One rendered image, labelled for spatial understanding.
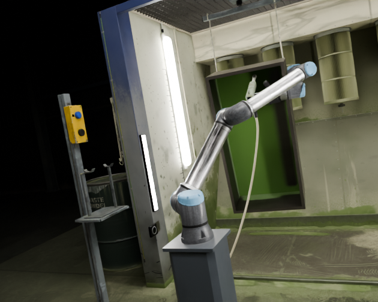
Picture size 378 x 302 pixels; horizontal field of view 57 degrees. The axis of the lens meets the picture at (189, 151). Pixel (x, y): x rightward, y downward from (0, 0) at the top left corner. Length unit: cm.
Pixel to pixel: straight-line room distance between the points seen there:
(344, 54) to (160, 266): 264
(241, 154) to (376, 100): 167
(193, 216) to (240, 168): 143
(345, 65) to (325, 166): 105
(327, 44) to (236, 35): 93
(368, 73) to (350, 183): 119
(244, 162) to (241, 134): 27
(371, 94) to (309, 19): 105
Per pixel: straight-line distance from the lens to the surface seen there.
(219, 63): 410
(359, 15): 385
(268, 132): 317
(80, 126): 252
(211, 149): 216
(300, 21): 388
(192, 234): 198
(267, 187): 335
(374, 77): 422
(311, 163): 402
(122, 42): 289
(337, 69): 382
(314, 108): 423
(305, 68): 234
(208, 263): 195
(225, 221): 405
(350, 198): 385
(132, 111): 280
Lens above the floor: 130
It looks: 4 degrees down
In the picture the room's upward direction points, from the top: 9 degrees counter-clockwise
